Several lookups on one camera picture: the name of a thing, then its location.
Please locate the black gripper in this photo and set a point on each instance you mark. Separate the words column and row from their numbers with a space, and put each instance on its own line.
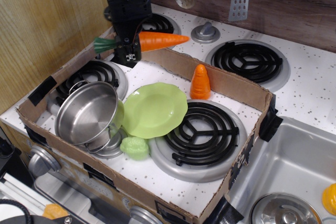
column 127, row 33

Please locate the orange toy carrot green top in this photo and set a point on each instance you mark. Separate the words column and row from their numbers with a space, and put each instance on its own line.
column 148, row 41

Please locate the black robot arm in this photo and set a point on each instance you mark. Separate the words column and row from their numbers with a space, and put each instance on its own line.
column 127, row 17

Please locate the light green plastic plate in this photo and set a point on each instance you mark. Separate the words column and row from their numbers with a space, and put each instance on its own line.
column 154, row 110

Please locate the orange cone toy carrot piece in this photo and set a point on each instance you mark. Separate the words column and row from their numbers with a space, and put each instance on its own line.
column 200, row 84

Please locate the front left black coil burner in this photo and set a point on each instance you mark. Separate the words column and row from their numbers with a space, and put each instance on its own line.
column 95, row 70

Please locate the black coil burner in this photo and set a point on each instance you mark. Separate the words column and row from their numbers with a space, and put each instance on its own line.
column 254, row 60
column 95, row 70
column 203, row 147
column 160, row 23

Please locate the back left black coil burner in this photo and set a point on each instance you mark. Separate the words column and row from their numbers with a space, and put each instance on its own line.
column 160, row 23

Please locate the stainless steel pot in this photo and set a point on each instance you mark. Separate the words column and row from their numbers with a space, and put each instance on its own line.
column 90, row 117

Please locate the silver stove knob top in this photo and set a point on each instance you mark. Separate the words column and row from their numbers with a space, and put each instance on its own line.
column 205, row 34

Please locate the green toy lettuce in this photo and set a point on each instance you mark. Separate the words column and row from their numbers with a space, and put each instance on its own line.
column 135, row 147

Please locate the brown cardboard fence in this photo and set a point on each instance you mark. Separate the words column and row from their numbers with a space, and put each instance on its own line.
column 143, row 182

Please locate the front right black coil burner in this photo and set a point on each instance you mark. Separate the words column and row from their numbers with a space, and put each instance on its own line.
column 203, row 147

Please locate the hanging slotted metal spatula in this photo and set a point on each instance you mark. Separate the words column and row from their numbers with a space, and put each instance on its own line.
column 238, row 10

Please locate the back right black coil burner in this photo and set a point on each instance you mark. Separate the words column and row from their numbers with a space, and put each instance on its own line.
column 254, row 60

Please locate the silver front left knob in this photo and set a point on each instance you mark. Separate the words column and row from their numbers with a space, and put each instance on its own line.
column 42, row 162

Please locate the silver front middle knob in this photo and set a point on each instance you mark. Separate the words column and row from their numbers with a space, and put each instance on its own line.
column 139, row 215

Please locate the orange toy at bottom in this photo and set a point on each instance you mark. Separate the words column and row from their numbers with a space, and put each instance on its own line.
column 54, row 211

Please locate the silver metal sink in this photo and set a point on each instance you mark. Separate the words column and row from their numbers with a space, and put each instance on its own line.
column 298, row 160

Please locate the silver pot lid in sink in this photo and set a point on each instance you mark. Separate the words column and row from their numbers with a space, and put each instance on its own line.
column 283, row 208

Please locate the yellow toy in sink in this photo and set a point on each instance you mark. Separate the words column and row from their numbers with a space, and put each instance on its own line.
column 328, row 199

